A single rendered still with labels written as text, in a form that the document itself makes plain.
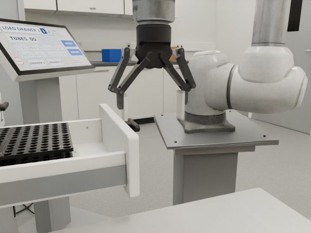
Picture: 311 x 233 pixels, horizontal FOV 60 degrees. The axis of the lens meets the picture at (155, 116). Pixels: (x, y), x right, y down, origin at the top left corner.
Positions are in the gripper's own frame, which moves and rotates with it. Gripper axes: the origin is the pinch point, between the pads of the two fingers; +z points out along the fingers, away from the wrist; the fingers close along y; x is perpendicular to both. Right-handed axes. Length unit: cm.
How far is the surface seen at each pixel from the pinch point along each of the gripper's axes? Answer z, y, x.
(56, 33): -24, 18, -104
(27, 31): -24, 31, -91
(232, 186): 34, -37, -18
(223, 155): 21.2, -33.4, -19.1
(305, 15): -58, -279, -211
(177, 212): 15.0, 0.8, 15.6
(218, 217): 15.0, -5.6, 19.6
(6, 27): -25, 39, -84
